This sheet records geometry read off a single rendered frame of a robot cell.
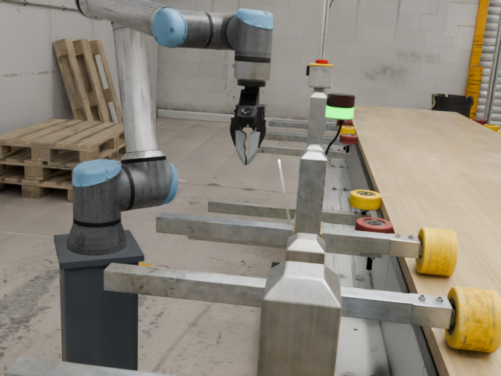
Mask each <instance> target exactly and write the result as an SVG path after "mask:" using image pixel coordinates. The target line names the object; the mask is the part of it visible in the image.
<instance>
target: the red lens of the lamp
mask: <svg viewBox="0 0 501 376"><path fill-rule="evenodd" d="M354 104H355V96H337V95H329V94H327V105H330V106H336V107H354Z"/></svg>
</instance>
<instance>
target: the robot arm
mask: <svg viewBox="0 0 501 376"><path fill-rule="evenodd" d="M75 4H76V6H77V8H78V10H79V11H80V12H81V13H82V15H84V16H85V17H86V18H89V19H92V20H95V21H101V20H103V19H106V20H108V21H111V25H112V28H113V39H114V46H115V53H116V65H117V73H118V80H119V93H120V100H121V107H122V121H123V128H124V135H125V148H126V153H125V155H124V156H123V157H122V159H121V163H120V162H119V161H117V160H106V159H103V160H90V161H85V162H82V163H79V164H78V165H77V166H76V167H75V168H74V169H73V176H72V203H73V225H72V229H71V230H70V233H69V236H68V239H67V248H68V249H69V250H70V251H72V252H74V253H76V254H82V255H90V256H98V255H107V254H114V253H116V252H119V251H122V250H123V249H125V248H126V247H127V236H126V233H125V230H124V228H123V226H122V222H121V212H123V211H128V210H137V209H142V208H148V207H159V206H161V205H164V204H168V203H170V202H171V201H172V200H173V199H174V197H175V196H176V194H177V189H178V183H177V182H178V175H177V170H176V169H175V167H174V165H172V163H170V162H168V161H166V155H165V154H164V153H162V152H161V150H160V149H159V143H158V135H157V121H156V114H155V106H154V93H153V85H152V78H151V64H150V57H149V50H148V36H150V37H154V39H155V40H156V41H157V43H158V44H159V45H161V46H165V47H167V48H204V49H215V50H231V51H235V64H232V67H233V68H235V69H234V78H238V80H237V85H239V86H244V87H245V89H244V90H241V93H240V98H239V103H238V104H236V109H235V110H234V112H235V116H234V118H233V117H232V118H231V124H230V135H231V137H232V140H233V144H234V146H235V147H236V151H237V153H238V156H239V158H240V160H241V161H242V162H243V164H244V165H249V163H250V162H251V161H252V160H253V159H254V157H255V155H256V153H257V151H258V149H259V147H260V145H261V143H262V141H263V139H264V137H265V133H266V126H265V123H266V120H265V104H260V103H259V90H260V87H265V81H268V80H270V74H271V47H272V35H273V28H274V24H273V21H274V17H273V14H272V13H270V12H267V11H261V10H249V9H241V8H239V9H238V10H237V12H236V14H225V13H209V12H201V11H193V10H182V9H179V8H176V7H172V6H165V5H162V4H157V3H154V2H152V1H151V0H75ZM147 35H148V36H147ZM243 128H252V129H253V131H254V132H253V133H251V134H250V135H249V142H250V147H249V149H248V156H247V160H246V155H245V150H246V148H245V140H246V138H247V134H246V133H245V132H244V131H243V130H242V129H243Z"/></svg>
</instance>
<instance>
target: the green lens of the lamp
mask: <svg viewBox="0 0 501 376"><path fill-rule="evenodd" d="M353 111H354V108H337V107H328V106H327V107H326V116H327V117H330V118H336V119H352V118H353Z"/></svg>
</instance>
